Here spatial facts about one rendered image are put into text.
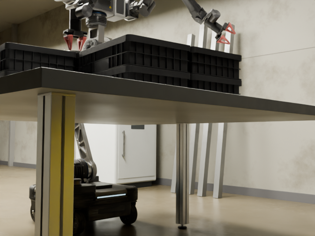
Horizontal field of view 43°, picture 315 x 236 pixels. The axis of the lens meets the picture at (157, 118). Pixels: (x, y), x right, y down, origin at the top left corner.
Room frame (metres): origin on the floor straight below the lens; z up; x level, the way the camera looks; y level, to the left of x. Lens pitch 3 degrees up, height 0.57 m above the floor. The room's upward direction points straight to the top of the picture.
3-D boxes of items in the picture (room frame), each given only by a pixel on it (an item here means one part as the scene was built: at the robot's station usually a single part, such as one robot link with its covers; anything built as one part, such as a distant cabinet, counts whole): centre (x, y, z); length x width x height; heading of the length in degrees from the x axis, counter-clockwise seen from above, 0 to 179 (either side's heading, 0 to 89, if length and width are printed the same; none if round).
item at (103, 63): (1.63, 0.10, 0.87); 0.40 x 0.30 x 0.11; 37
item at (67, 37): (1.91, 0.41, 1.02); 0.07 x 0.07 x 0.09; 36
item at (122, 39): (1.63, 0.10, 0.92); 0.40 x 0.30 x 0.02; 37
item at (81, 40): (1.92, 0.39, 1.02); 0.07 x 0.07 x 0.09; 36
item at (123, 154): (4.74, 0.48, 0.75); 0.76 x 0.64 x 1.49; 47
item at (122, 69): (1.63, 0.10, 0.76); 0.40 x 0.30 x 0.12; 37
